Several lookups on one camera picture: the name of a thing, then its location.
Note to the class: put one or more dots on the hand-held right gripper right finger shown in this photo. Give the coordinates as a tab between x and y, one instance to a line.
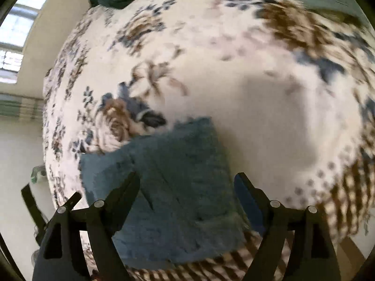
249	205

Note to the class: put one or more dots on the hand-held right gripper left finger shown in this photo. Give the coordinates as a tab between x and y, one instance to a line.
124	203

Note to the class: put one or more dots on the green striped curtain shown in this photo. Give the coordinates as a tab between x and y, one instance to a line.
20	106

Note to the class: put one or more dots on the barred window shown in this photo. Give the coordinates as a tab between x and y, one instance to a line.
20	29

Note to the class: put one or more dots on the floral bed blanket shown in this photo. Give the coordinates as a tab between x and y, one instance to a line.
234	79

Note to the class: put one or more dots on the blue denim pants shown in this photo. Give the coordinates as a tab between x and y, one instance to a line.
181	187

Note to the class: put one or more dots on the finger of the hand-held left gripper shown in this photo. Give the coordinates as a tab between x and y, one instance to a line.
33	210

